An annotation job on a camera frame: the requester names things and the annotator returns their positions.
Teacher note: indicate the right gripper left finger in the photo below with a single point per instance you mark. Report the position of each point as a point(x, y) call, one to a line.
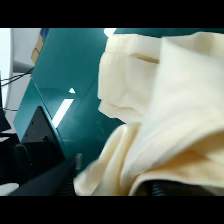
point(50, 180)

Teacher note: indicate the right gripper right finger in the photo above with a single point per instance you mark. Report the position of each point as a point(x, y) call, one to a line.
point(173, 189)

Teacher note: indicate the cream garment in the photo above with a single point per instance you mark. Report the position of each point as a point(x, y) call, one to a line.
point(180, 100)

